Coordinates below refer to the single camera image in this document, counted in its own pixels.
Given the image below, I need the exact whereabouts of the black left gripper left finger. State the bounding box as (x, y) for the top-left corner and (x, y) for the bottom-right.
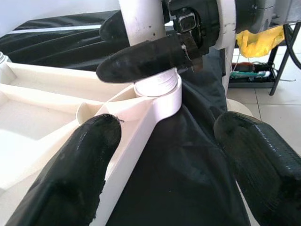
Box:
(4, 114), (123, 226)

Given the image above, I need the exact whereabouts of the yellow plastic bag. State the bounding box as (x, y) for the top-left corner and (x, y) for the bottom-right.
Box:
(236, 24), (285, 58)

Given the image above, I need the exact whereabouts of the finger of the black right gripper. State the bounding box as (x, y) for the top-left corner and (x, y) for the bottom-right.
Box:
(100, 10), (129, 48)
(96, 35), (204, 84)

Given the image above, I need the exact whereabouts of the white plastic children table top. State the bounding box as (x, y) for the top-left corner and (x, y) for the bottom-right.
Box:
(0, 58), (183, 226)

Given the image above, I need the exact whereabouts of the green white tube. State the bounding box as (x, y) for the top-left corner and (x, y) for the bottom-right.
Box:
(230, 70), (271, 80)

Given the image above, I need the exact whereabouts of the red black tool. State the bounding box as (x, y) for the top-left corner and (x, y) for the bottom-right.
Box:
(234, 62), (254, 72)

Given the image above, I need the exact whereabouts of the black low shelf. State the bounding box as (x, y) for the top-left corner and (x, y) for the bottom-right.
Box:
(228, 62), (277, 89)

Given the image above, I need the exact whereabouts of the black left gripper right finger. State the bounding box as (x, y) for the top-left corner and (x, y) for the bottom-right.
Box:
(213, 112), (301, 226)

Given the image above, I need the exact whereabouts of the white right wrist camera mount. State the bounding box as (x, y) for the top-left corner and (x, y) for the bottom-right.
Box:
(216, 0), (237, 50)

